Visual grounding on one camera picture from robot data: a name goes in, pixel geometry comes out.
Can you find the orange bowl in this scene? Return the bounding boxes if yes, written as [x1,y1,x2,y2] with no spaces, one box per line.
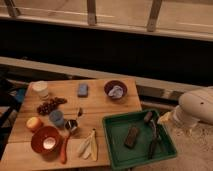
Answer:
[31,126,61,155]

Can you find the white cup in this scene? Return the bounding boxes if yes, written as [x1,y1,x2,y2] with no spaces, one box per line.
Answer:
[32,81,49,100]

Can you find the orange carrot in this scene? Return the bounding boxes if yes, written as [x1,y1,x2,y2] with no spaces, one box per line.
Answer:
[60,133,70,164]

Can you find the bunch of dark grapes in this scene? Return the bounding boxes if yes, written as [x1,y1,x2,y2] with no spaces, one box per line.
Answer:
[37,97,67,115]

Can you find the dark tongs tool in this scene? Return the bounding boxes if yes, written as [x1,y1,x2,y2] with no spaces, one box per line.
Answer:
[148,119,159,159]

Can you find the orange fruit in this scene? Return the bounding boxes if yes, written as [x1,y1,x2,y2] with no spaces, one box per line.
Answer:
[26,117,43,132]

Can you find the blue cup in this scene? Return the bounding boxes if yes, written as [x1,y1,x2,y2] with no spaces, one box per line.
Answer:
[49,110,64,127]

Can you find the purple bowl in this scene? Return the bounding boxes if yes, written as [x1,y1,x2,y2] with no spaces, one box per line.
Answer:
[104,80,127,100]

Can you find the metal measuring cup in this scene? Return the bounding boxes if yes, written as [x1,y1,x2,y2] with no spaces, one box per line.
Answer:
[65,119,78,134]

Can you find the small brown block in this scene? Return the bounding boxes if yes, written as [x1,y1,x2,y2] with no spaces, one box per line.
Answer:
[144,111,153,123]

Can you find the green plastic tray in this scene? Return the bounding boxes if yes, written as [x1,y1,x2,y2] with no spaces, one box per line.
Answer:
[102,109,177,171]

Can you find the brown rectangular block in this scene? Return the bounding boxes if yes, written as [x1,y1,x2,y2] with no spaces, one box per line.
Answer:
[124,126,140,148]

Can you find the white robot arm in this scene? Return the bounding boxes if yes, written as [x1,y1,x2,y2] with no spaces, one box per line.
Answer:
[158,86,213,129]

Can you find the white towel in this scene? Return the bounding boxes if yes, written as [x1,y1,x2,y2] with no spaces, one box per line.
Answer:
[108,86,124,99]

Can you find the blue sponge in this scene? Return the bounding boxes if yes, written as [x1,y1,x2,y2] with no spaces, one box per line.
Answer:
[77,83,88,97]

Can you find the small dark leaf piece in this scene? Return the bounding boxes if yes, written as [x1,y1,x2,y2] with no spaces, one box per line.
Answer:
[77,107,83,117]

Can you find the black chair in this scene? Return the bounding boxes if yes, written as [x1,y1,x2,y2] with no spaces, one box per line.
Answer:
[0,67,26,159]

